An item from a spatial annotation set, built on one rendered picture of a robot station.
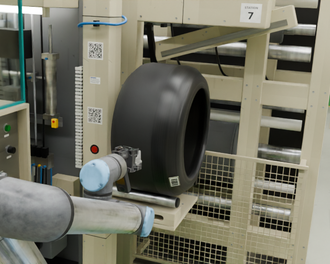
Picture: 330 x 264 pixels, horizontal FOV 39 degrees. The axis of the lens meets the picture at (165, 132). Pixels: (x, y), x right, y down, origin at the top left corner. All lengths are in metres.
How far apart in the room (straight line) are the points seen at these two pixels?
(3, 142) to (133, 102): 0.61
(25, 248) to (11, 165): 1.09
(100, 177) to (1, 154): 0.79
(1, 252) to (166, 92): 1.00
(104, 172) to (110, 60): 0.77
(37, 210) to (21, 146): 1.29
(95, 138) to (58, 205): 1.23
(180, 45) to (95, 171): 1.09
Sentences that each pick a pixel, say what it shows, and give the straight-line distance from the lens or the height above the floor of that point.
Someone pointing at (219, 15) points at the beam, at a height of 1.68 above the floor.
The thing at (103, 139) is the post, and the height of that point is 1.11.
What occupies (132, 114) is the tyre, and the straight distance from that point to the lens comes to 1.86.
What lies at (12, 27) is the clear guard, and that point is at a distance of 2.09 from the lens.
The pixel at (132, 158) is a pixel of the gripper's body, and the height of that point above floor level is 1.20.
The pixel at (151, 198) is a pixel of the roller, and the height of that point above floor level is 0.91.
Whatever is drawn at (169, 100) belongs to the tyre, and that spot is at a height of 1.36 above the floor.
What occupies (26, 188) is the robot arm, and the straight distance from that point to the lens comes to 0.95.
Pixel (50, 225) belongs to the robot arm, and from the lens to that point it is 0.96.
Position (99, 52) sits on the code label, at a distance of 2.09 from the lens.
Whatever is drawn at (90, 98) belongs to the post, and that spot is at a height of 1.30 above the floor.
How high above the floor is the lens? 1.72
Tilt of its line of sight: 15 degrees down
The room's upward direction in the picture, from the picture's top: 3 degrees clockwise
